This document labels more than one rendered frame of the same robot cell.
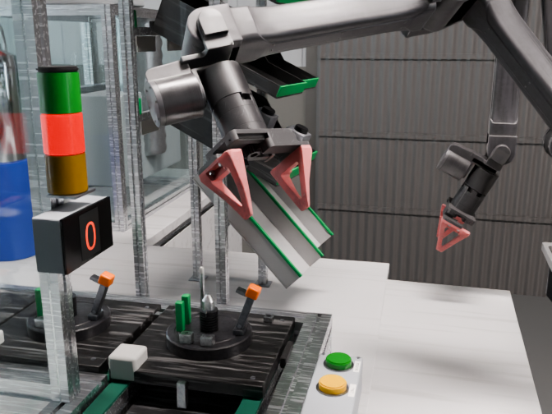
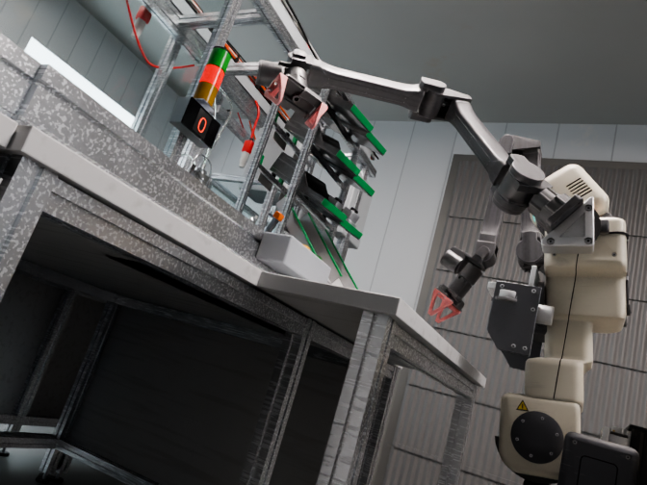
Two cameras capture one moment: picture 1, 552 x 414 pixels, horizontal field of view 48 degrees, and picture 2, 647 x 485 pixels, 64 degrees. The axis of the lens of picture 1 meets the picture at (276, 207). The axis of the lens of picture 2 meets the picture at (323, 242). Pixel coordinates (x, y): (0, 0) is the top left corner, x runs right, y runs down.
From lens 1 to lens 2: 90 cm
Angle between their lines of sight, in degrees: 34
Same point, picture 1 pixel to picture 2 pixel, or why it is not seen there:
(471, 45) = not seen: hidden behind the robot
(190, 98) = (274, 69)
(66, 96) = (219, 58)
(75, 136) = (216, 77)
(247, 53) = (314, 79)
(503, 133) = (486, 240)
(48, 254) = (178, 113)
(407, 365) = not seen: hidden behind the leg
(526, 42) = (474, 120)
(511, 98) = (495, 219)
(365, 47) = (459, 323)
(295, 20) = (343, 72)
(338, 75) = not seen: hidden behind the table
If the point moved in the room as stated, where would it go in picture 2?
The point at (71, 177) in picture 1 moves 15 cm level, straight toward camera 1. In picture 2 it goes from (206, 91) to (199, 56)
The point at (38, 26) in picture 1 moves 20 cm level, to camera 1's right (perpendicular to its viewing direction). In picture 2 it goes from (221, 35) to (294, 44)
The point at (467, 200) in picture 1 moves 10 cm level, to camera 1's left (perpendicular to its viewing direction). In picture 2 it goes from (456, 283) to (424, 275)
